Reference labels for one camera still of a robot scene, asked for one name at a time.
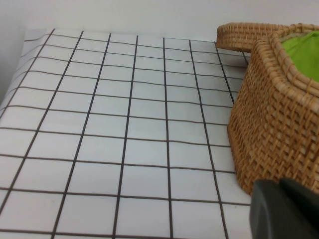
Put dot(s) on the green fabric basket liner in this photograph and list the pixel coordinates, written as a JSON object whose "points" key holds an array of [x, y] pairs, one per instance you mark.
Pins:
{"points": [[304, 54]]}

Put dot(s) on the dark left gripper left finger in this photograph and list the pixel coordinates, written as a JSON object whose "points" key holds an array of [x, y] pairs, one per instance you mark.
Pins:
{"points": [[269, 214]]}

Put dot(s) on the woven rattan basket lid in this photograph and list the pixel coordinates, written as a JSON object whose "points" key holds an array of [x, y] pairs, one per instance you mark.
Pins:
{"points": [[239, 37]]}

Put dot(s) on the white checked tablecloth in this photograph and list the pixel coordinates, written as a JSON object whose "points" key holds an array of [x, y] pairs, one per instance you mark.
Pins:
{"points": [[104, 129]]}

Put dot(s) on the woven rattan basket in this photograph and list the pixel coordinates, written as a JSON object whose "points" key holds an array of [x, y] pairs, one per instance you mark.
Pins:
{"points": [[271, 124]]}

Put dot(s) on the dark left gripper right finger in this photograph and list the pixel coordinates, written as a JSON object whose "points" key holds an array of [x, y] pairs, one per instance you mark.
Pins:
{"points": [[302, 195]]}

